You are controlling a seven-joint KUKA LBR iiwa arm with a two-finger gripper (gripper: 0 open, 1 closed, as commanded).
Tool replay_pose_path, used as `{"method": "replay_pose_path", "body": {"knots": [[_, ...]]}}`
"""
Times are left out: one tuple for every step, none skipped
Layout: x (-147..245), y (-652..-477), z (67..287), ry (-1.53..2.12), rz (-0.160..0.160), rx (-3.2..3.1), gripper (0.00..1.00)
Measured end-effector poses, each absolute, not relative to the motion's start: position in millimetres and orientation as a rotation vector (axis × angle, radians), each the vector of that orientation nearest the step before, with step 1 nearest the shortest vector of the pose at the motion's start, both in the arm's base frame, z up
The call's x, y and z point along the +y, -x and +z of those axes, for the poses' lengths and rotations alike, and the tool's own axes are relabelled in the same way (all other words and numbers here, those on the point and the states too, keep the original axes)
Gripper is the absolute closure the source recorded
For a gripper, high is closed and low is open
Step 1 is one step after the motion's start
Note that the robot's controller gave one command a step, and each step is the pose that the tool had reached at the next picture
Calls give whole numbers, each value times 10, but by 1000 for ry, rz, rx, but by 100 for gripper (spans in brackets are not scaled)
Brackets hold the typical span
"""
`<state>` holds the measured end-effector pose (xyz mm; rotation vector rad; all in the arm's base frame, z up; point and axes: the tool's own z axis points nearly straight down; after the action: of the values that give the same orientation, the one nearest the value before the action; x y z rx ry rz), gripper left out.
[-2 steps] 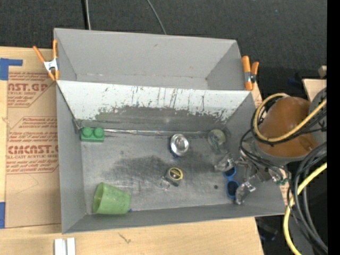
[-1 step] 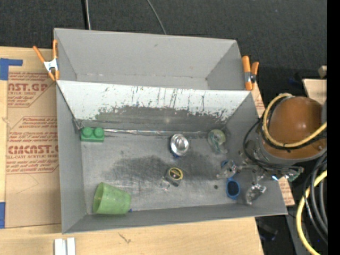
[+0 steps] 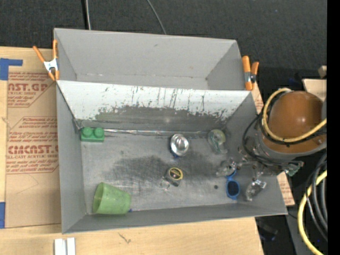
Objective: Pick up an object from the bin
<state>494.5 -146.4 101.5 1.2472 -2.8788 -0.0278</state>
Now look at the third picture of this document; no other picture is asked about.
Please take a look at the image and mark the blue sunglasses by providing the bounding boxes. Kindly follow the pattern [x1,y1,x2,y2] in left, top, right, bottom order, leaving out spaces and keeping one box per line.
[225,169,241,200]

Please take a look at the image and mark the shiny silver round lid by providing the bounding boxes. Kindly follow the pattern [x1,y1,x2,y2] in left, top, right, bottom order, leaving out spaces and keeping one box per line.
[169,133,190,158]

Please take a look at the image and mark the clear green tape dispenser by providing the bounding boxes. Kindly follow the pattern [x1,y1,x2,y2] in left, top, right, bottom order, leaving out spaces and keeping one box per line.
[207,129,229,155]

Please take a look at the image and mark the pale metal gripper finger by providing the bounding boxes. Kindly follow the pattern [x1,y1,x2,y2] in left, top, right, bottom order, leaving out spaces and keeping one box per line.
[244,180,267,202]
[215,159,238,177]

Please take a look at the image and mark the grey metal bin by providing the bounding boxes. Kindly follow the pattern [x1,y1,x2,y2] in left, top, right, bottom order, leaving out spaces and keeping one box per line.
[53,27,289,235]

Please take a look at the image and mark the black and yellow tape measure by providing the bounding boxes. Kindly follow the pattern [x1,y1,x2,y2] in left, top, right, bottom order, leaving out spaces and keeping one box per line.
[160,166,184,191]

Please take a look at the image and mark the green toy brick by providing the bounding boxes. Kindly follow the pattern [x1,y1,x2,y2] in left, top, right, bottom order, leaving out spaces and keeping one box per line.
[80,126,105,143]

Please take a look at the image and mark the green plastic cup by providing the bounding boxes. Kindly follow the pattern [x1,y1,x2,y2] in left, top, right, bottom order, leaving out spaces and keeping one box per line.
[92,182,132,216]

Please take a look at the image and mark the brown cardboard board red print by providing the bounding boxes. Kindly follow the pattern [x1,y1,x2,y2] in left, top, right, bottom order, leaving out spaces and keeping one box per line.
[0,46,62,228]

